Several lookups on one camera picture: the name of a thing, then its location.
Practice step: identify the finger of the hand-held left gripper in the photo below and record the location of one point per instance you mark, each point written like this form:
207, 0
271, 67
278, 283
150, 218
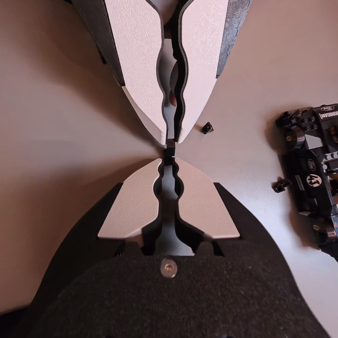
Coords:
137, 53
203, 53

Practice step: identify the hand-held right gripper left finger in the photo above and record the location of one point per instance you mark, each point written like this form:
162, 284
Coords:
132, 208

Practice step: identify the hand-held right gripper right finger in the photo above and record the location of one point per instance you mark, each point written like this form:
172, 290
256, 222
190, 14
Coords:
208, 208

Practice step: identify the small black lego piece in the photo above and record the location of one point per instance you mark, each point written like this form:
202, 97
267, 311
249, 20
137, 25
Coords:
169, 152
207, 127
281, 185

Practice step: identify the black lego car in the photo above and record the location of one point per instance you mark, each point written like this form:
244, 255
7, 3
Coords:
317, 169

